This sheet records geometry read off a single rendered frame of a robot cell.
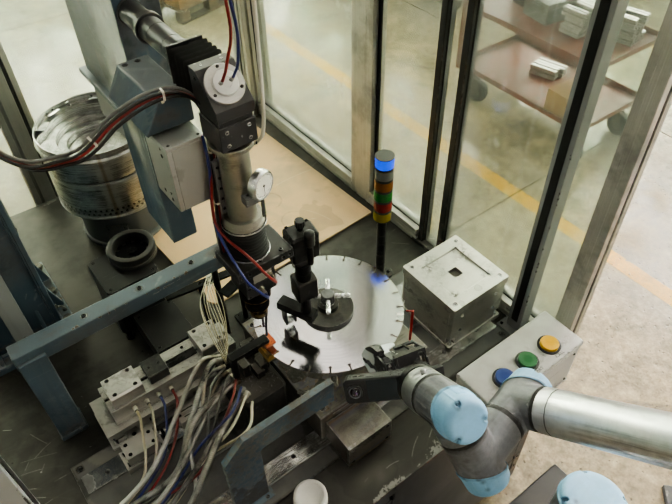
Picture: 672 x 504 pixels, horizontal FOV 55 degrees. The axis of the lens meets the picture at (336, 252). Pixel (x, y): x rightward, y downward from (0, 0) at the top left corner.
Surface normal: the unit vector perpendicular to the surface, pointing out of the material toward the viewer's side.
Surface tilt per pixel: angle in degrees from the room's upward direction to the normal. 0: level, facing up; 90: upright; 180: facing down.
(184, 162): 90
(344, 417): 0
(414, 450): 0
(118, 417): 90
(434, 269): 0
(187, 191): 90
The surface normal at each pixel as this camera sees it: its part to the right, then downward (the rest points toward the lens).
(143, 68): -0.02, -0.70
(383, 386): -0.20, 0.29
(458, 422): 0.33, 0.13
